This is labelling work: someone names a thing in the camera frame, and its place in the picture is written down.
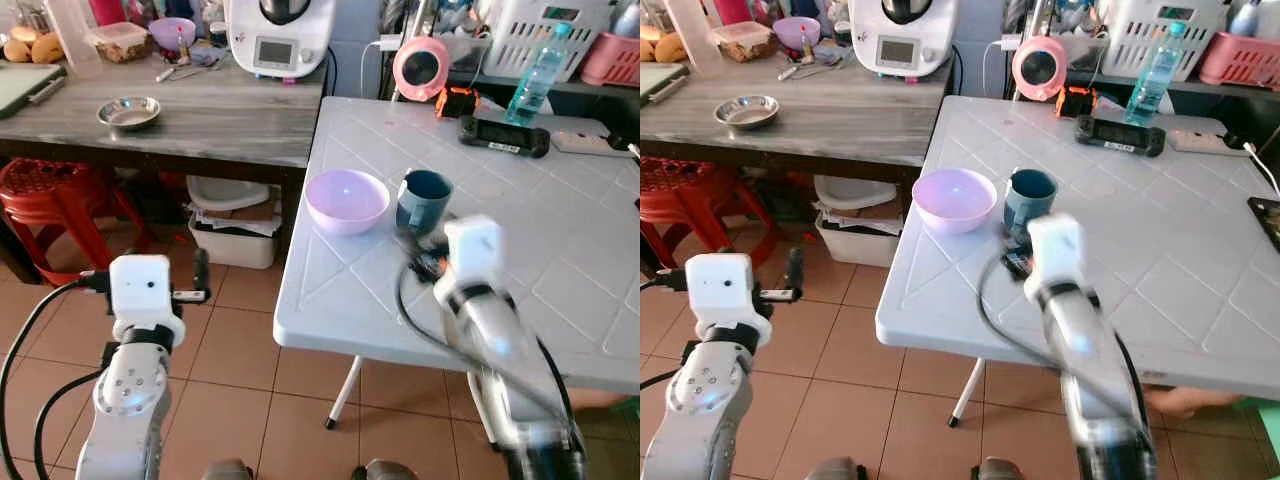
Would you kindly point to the brown bread rolls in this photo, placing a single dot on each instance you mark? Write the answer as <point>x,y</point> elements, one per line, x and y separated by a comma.
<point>35,48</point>
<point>665,48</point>

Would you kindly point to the clear plastic pitcher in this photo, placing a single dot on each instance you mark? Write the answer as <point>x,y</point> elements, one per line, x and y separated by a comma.
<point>72,35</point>
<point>695,32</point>

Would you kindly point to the white kitchen machine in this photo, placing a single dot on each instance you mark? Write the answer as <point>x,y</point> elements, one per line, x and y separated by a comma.
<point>280,40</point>
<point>902,40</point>

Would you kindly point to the large lilac plastic bowl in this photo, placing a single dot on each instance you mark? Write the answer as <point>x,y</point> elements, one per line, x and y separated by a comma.
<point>952,205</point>
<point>345,205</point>

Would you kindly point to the clear blue water bottle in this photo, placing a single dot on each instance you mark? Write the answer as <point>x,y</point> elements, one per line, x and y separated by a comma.
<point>538,80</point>
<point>1155,80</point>

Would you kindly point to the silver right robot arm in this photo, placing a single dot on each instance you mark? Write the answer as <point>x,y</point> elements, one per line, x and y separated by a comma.
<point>1095,370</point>
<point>510,370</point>

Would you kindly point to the white plastic bin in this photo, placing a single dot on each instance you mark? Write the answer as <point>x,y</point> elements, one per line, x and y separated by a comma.
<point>858,243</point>
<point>232,245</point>

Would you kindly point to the grey robot foot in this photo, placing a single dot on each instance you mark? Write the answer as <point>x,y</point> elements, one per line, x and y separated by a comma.
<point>226,470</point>
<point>832,469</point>
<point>1000,469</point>
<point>390,470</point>

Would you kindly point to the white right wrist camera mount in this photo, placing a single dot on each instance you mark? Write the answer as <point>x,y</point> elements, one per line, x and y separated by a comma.
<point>1055,250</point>
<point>474,250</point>

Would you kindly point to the grey wood-look table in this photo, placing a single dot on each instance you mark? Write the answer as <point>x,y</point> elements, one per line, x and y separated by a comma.
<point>850,115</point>
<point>220,115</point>

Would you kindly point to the grey left robot foot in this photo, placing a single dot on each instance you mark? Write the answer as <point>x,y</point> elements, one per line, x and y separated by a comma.
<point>226,470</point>
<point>832,469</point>

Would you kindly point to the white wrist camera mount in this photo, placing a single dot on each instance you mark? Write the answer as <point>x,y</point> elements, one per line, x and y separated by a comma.
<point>145,285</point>
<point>474,250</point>
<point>1055,250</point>
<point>725,285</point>

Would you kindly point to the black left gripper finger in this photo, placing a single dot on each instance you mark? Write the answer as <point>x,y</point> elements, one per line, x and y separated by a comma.
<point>794,270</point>
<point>203,270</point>

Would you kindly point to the orange and black gadget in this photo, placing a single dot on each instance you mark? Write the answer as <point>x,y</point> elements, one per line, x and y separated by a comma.
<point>457,103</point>
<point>1076,102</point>

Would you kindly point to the blue-grey plastic cup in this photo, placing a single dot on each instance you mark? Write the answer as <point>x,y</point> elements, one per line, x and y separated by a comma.
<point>1028,205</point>
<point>422,205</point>

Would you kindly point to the small purple bowl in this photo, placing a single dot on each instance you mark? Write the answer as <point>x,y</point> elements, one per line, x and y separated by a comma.
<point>796,32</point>
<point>172,33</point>

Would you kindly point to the green plastic stool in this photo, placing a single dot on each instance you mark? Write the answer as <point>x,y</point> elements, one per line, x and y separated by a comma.
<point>628,412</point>
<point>1262,435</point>

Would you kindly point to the grey right robot foot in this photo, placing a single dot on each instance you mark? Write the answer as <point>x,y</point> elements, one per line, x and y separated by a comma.
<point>1000,469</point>
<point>390,470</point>

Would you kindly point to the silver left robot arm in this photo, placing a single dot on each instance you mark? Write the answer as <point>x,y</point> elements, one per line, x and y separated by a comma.
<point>702,400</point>
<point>128,400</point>

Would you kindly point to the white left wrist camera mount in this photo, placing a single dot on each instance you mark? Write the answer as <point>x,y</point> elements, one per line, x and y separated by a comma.
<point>145,285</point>
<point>725,285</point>

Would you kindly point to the white slotted plastic basket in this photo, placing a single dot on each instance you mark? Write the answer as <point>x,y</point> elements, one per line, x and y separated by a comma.
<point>520,40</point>
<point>1140,40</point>

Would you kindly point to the person's bare foot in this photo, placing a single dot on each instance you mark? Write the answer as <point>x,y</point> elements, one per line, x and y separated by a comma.
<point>1190,402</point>
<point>598,398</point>

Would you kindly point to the black phone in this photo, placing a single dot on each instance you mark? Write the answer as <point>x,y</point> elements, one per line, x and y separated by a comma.
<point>1268,222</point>

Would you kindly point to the clear food container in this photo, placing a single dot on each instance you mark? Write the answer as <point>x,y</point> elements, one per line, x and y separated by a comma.
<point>120,43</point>
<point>742,42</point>

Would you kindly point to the pink plastic basket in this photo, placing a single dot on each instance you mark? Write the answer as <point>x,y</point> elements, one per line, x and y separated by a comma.
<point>1240,62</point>
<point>612,62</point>

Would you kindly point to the pink round gadget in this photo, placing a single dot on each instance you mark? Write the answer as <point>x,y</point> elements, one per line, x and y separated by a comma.
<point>420,68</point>
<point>1039,68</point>

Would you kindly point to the small steel bowl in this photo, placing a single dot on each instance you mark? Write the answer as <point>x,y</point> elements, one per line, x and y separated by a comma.
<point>746,111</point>
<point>128,112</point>

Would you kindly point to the red plastic stool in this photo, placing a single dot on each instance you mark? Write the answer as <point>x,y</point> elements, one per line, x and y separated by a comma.
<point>685,195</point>
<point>50,195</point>

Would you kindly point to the white plastic folding table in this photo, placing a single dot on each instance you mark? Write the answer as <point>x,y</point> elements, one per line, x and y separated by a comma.
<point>560,250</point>
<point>1160,260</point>

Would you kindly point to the black handheld console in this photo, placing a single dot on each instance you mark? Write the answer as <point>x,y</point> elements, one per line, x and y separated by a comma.
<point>1120,135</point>
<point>503,136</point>

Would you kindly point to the white power strip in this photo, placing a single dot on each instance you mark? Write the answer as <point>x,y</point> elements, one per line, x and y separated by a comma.
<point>1205,142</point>
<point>585,143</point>

